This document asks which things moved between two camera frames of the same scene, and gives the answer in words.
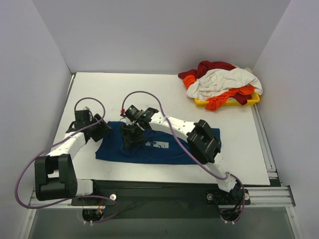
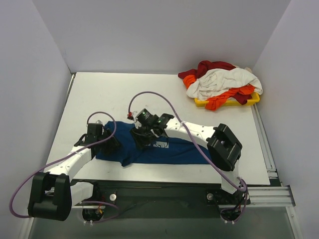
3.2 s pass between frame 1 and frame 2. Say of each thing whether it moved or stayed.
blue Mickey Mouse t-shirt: stayed
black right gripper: moved
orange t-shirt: stayed
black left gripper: moved
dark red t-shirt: stayed
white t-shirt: stayed
